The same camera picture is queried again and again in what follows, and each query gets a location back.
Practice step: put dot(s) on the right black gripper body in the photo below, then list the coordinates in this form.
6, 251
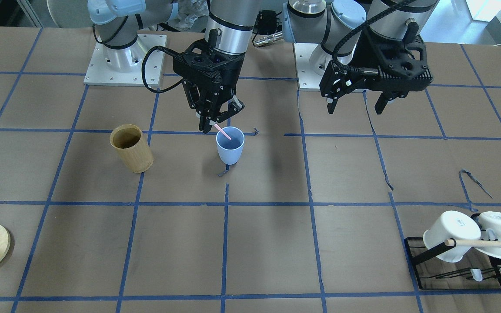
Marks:
214, 92

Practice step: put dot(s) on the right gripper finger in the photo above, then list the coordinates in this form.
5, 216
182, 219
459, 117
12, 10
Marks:
205, 123
234, 107

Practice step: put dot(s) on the black power adapter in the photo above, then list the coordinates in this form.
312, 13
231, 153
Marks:
267, 22

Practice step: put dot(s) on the bamboo cup holder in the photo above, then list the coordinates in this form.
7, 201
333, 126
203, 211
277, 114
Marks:
132, 147

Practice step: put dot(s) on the pink chopstick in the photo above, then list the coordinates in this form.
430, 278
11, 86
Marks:
221, 130

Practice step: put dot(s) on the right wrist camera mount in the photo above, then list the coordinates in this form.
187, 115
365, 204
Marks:
208, 68

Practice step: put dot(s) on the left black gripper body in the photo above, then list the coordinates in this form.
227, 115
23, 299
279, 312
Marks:
360, 55

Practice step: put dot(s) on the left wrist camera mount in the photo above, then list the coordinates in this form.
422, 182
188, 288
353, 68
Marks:
396, 66

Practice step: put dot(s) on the light blue plastic cup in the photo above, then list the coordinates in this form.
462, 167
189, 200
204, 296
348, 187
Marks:
230, 150

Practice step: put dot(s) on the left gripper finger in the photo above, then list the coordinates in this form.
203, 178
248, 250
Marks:
383, 100
331, 104

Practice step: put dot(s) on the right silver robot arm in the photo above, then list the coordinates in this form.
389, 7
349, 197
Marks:
115, 23

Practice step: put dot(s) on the black wire mug rack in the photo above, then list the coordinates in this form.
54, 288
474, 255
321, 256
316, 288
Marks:
455, 264

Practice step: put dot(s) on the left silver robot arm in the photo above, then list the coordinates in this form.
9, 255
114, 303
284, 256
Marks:
337, 26

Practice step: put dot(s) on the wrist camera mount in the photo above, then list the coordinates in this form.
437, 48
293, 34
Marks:
208, 68
396, 66

